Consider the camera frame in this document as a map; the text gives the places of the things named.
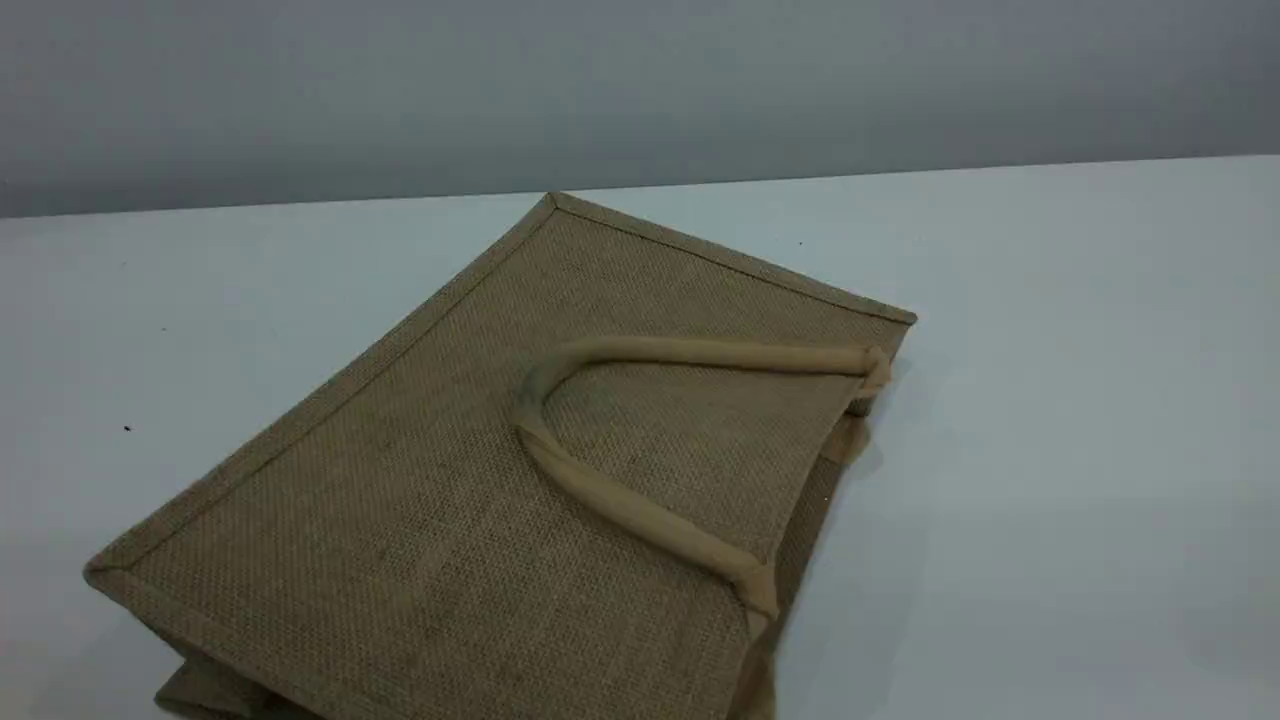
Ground brown jute bag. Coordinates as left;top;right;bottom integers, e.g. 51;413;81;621
82;190;919;720

